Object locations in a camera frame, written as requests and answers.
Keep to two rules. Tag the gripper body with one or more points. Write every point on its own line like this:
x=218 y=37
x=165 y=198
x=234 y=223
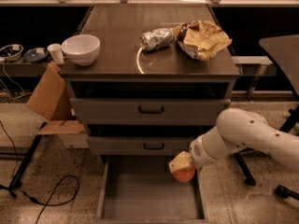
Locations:
x=196 y=153

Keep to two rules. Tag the red apple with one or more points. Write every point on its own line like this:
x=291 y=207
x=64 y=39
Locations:
x=184 y=176

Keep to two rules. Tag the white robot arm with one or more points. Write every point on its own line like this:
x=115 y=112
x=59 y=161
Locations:
x=236 y=130

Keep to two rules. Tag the bottom open grey drawer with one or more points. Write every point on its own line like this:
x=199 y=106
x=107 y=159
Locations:
x=141 y=190

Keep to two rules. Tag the grey drawer cabinet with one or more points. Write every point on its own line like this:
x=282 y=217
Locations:
x=146 y=94

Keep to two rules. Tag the middle grey drawer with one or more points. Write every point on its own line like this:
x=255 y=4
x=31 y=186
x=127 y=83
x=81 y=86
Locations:
x=156 y=146

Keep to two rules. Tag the top grey drawer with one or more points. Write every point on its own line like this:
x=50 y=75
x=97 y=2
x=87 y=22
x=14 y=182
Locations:
x=148 y=111

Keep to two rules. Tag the black round floor object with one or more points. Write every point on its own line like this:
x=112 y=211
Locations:
x=285 y=193

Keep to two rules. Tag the crumpled brown chip bag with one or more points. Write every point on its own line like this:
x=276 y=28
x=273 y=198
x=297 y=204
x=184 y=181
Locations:
x=200 y=39

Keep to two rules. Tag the crushed silver can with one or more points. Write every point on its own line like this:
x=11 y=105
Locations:
x=156 y=39

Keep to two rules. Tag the brown cardboard box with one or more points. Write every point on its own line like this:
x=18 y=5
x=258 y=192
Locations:
x=51 y=101

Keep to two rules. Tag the white ceramic bowl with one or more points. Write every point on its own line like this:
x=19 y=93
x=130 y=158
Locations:
x=82 y=50

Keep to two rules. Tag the dark side table top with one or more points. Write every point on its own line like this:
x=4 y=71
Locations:
x=284 y=51

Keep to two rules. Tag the black table leg left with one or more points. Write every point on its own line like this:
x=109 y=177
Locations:
x=16 y=179

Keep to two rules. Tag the white paper cup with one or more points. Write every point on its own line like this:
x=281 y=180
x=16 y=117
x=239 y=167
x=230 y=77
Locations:
x=56 y=53

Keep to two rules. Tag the blue patterned bowl right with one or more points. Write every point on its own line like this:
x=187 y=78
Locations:
x=36 y=55

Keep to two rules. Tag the blue patterned bowl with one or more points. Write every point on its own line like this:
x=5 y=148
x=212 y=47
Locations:
x=12 y=52
x=36 y=55

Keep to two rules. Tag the blue patterned bowl left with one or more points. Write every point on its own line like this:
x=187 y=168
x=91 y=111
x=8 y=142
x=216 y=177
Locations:
x=12 y=52

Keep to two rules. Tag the black table leg frame right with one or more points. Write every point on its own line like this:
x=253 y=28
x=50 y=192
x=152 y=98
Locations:
x=290 y=122

